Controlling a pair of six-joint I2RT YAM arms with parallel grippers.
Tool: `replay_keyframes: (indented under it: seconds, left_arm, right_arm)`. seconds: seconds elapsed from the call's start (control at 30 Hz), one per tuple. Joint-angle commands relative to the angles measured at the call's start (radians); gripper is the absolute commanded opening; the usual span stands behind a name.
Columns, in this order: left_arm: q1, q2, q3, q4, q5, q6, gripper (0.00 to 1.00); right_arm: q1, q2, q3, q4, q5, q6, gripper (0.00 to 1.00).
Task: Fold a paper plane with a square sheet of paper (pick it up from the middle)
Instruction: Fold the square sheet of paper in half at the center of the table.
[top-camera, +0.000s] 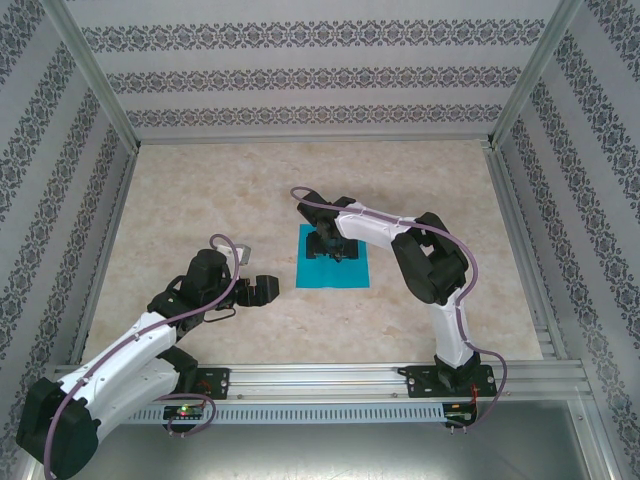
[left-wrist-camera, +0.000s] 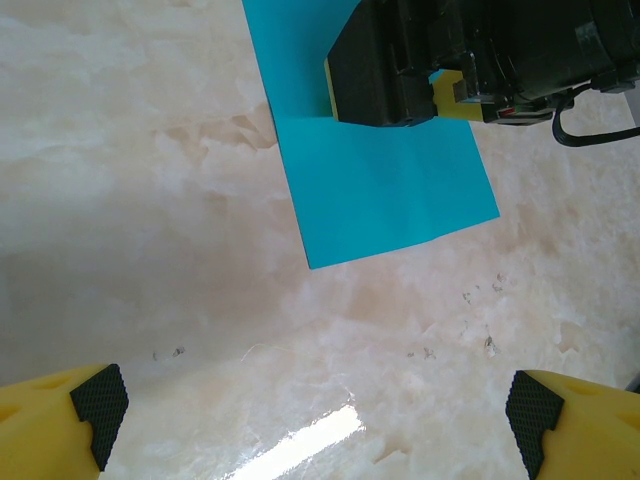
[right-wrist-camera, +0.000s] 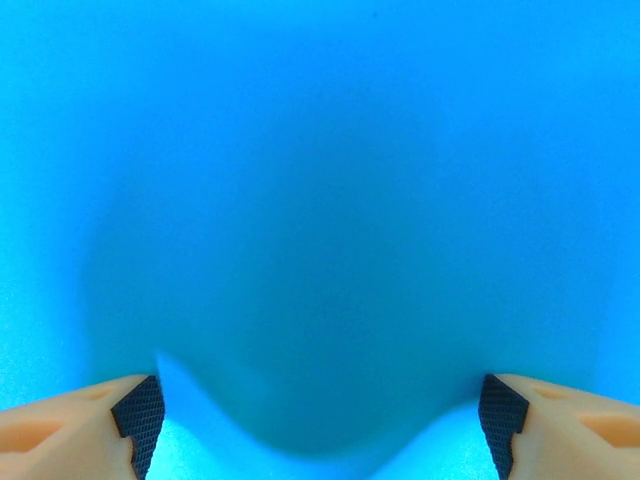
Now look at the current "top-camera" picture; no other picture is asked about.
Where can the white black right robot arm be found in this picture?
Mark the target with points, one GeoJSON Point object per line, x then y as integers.
{"type": "Point", "coordinates": [370, 230]}

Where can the teal cloth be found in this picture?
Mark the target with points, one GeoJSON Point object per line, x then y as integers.
{"type": "Point", "coordinates": [330, 275]}

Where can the grey metal panel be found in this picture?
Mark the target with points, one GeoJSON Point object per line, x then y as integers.
{"type": "Point", "coordinates": [320, 450]}

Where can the aluminium mounting rail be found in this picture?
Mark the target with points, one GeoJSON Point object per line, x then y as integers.
{"type": "Point", "coordinates": [310, 380]}

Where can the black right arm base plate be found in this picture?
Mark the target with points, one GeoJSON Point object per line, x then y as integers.
{"type": "Point", "coordinates": [417, 382]}

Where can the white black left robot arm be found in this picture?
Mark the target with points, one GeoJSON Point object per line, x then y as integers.
{"type": "Point", "coordinates": [125, 350]}

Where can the aluminium frame cross beam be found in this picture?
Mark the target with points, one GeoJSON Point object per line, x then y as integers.
{"type": "Point", "coordinates": [310, 139]}

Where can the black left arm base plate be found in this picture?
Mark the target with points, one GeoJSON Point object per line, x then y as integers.
{"type": "Point", "coordinates": [217, 382]}

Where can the aluminium frame post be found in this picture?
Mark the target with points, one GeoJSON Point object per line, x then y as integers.
{"type": "Point", "coordinates": [96, 75]}
{"type": "Point", "coordinates": [534, 75]}

